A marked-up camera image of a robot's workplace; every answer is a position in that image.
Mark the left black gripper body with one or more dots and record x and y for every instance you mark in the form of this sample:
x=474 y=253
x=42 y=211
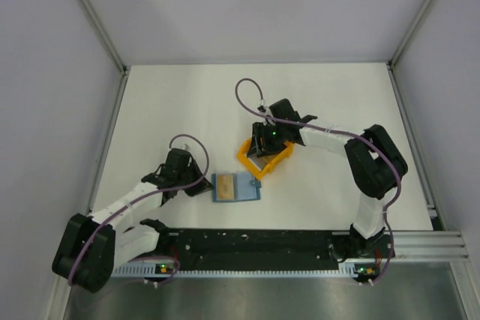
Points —
x=189 y=175

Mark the gold credit card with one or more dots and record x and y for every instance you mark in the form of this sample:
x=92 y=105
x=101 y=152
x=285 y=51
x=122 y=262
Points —
x=225 y=187

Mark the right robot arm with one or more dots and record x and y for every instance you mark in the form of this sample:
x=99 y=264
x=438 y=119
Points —
x=376 y=164

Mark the left aluminium frame post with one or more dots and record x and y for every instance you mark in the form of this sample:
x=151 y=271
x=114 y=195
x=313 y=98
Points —
x=102 y=35

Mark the yellow plastic bin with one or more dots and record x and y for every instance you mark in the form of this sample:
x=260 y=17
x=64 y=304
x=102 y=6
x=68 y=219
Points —
x=275 y=161

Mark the aluminium frame rail front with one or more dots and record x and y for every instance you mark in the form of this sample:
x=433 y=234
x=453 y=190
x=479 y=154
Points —
x=429 y=246

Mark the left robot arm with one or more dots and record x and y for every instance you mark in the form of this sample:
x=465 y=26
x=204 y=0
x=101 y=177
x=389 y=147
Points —
x=93 y=246

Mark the silver card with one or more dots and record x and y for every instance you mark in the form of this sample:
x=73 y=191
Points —
x=260 y=162

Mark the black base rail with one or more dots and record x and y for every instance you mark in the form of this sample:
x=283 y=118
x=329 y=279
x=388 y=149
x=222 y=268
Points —
x=269 y=250

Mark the white cable duct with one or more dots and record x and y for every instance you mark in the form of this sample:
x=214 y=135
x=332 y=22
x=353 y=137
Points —
x=154 y=271

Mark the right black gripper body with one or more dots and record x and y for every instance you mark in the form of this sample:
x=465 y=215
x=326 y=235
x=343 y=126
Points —
x=274 y=136

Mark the blue leather card holder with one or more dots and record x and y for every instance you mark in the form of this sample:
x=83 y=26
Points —
x=247 y=188

